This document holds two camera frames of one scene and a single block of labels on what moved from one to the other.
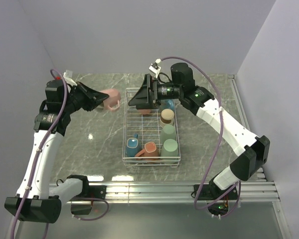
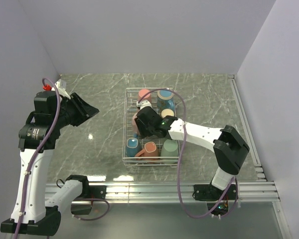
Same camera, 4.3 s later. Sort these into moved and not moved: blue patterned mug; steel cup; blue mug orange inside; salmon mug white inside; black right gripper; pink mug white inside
Moved: black right gripper; pink mug white inside
Not moved: blue patterned mug; salmon mug white inside; blue mug orange inside; steel cup
